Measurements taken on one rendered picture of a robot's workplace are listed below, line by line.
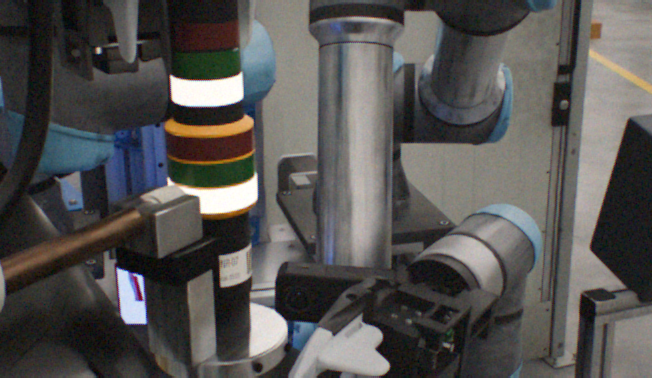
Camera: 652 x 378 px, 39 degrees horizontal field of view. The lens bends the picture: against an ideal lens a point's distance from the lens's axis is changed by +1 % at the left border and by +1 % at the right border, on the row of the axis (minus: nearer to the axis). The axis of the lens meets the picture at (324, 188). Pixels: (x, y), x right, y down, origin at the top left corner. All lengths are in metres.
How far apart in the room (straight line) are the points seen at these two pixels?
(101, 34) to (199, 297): 0.15
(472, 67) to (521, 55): 1.58
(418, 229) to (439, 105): 0.18
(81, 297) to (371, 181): 0.46
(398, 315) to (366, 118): 0.24
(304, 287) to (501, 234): 0.20
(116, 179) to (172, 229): 1.03
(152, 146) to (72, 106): 0.67
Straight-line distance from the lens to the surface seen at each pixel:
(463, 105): 1.23
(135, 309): 0.86
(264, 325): 0.49
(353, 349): 0.66
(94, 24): 0.49
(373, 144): 0.88
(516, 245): 0.85
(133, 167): 1.44
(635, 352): 3.24
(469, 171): 2.69
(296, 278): 0.75
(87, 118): 0.69
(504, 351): 0.88
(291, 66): 2.38
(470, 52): 1.07
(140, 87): 0.70
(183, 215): 0.42
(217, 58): 0.43
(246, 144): 0.44
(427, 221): 1.33
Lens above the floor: 1.52
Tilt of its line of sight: 19 degrees down
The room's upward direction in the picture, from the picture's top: 1 degrees counter-clockwise
